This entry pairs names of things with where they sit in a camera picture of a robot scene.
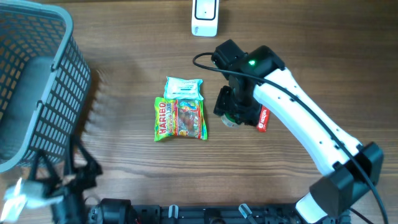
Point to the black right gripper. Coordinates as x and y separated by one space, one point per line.
250 117

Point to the green lid jar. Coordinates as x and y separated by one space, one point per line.
229 122

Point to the small red white packet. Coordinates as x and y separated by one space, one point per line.
263 119

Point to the green Haribo candy bag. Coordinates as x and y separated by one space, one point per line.
179 118

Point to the white teal wipes pack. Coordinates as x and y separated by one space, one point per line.
181 89

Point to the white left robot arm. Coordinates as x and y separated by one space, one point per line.
70 206

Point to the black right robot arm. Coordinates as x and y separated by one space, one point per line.
260 84

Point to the white barcode scanner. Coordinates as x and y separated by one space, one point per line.
205 18

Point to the dark grey plastic basket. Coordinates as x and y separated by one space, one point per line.
44 82

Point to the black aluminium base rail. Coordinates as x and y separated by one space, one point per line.
268 214

